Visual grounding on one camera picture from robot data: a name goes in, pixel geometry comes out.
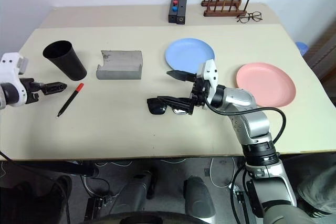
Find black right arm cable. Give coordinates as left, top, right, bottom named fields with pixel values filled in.
left=204, top=102, right=287, bottom=146

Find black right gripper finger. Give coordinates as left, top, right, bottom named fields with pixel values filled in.
left=166, top=69, right=197, bottom=83
left=156, top=95, right=192, bottom=108

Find grey glasses case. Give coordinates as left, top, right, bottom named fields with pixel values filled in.
left=96, top=49, right=143, bottom=81

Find dark grey rounded robot leg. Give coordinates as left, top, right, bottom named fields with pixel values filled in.
left=183, top=176, right=216, bottom=219
left=110, top=170, right=158, bottom=217

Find black marker with red cap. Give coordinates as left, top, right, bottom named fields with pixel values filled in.
left=56, top=82, right=85, bottom=119

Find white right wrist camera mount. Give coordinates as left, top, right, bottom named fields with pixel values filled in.
left=197, top=59, right=219, bottom=110

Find black floor device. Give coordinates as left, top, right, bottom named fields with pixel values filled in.
left=83, top=195, right=113, bottom=221

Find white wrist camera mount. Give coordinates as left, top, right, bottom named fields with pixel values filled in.
left=0, top=52, right=29, bottom=108
left=197, top=59, right=219, bottom=110

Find plain black box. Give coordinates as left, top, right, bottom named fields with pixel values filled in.
left=176, top=0, right=188, bottom=26

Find black-framed clear eyeglasses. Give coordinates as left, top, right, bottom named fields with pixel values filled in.
left=236, top=11, right=264, bottom=24

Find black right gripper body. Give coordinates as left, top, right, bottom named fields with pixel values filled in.
left=187, top=74, right=211, bottom=116

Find brown wooden furniture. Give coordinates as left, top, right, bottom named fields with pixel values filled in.
left=303, top=22, right=336, bottom=83

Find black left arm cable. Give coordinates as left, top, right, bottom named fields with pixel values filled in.
left=0, top=150, right=13, bottom=162

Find olive grey rounded shape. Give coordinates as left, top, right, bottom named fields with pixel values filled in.
left=262, top=202, right=336, bottom=224

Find black sunglasses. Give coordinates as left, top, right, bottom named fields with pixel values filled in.
left=146, top=97, right=190, bottom=116

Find white floor cable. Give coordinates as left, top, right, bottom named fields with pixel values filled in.
left=208, top=157, right=237, bottom=188
left=78, top=158, right=134, bottom=196

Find brown wooden peg rack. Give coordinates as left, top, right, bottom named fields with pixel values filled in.
left=201, top=0, right=253, bottom=17

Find person's leg in grey trousers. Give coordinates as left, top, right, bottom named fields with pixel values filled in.
left=296, top=165, right=336, bottom=216

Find black plastic cup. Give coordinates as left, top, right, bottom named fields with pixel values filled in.
left=43, top=40, right=88, bottom=81

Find blue round container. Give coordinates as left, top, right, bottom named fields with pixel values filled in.
left=295, top=41, right=310, bottom=57

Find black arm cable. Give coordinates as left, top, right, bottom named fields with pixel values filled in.
left=0, top=150, right=13, bottom=162
left=204, top=102, right=287, bottom=146

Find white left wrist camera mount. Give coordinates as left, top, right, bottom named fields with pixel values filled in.
left=0, top=52, right=29, bottom=108

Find blue plate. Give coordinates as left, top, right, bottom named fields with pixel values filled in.
left=164, top=38, right=216, bottom=74

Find black box with coloured knobs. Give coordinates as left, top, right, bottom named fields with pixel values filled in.
left=167, top=0, right=180, bottom=24

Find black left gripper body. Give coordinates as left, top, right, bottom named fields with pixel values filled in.
left=19, top=77, right=45, bottom=104

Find pink plate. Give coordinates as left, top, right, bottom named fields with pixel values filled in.
left=235, top=62, right=297, bottom=108

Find black table frame bar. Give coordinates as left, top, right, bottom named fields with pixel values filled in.
left=0, top=159, right=95, bottom=177

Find black floor cable bundle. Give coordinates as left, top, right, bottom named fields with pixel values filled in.
left=229, top=166, right=253, bottom=224

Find black bulky floor object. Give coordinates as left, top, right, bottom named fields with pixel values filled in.
left=0, top=175, right=73, bottom=224

